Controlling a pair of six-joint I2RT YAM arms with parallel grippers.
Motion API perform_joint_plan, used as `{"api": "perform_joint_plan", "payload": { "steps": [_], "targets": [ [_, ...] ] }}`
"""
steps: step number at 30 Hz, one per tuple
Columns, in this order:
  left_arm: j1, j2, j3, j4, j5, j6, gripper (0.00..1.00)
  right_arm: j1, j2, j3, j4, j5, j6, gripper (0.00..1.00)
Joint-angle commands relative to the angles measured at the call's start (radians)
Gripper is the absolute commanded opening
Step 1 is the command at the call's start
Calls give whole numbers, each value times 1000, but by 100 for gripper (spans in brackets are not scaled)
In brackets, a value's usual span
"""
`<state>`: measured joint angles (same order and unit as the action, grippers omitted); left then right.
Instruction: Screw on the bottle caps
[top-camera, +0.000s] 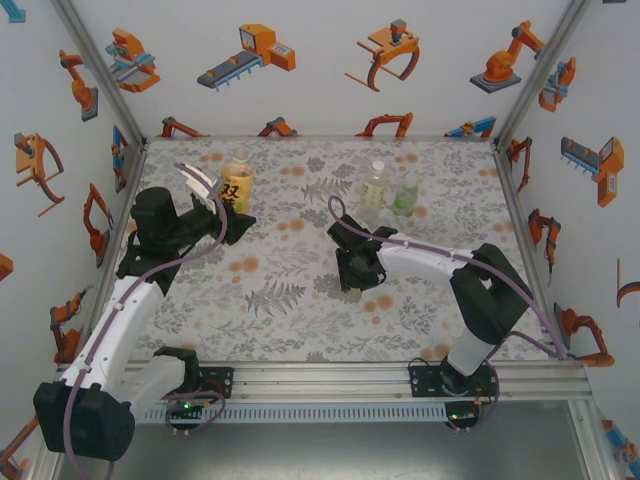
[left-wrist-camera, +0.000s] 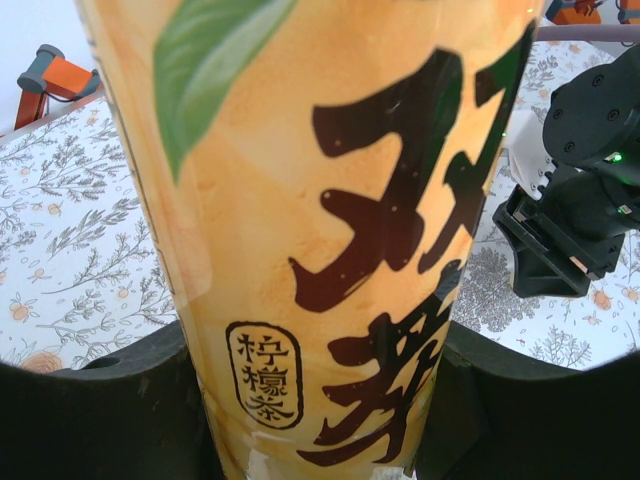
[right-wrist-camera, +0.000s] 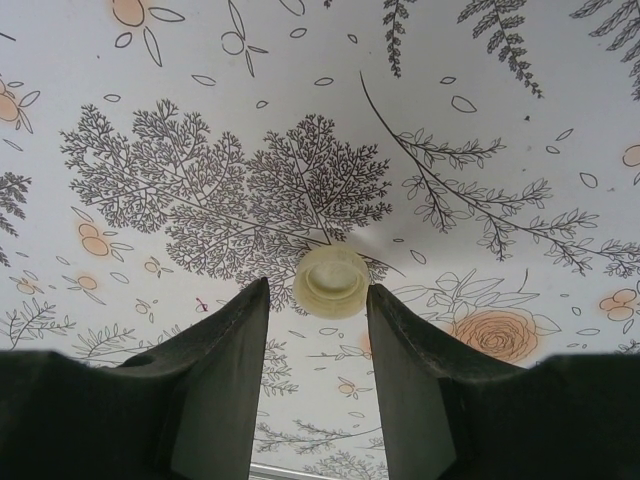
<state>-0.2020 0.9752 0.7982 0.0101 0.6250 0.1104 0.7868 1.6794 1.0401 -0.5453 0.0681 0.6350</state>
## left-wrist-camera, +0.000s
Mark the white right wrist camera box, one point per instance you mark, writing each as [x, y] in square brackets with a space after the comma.
[525, 155]

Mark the orange label tea bottle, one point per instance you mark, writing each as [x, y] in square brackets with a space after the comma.
[280, 225]

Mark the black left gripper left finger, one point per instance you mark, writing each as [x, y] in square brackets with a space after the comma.
[100, 425]

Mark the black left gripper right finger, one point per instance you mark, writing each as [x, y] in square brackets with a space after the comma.
[540, 425]

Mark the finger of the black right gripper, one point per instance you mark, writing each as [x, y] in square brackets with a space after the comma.
[565, 285]
[529, 275]

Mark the floral patterned tablecloth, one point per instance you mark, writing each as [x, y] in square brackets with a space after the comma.
[75, 225]

